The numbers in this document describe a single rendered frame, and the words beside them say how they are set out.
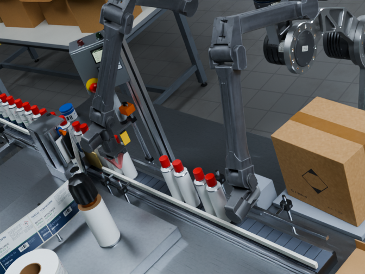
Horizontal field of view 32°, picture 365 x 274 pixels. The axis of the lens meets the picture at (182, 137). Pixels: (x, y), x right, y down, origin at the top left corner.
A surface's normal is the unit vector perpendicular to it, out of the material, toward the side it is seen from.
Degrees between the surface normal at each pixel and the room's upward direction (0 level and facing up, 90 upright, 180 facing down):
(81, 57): 90
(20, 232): 90
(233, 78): 92
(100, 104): 68
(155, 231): 0
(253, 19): 82
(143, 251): 0
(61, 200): 90
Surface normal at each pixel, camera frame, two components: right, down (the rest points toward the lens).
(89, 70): 0.17, 0.53
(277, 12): 0.71, 0.04
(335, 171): -0.73, 0.57
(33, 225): 0.60, 0.29
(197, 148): -0.31, -0.77
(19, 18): -0.55, 0.62
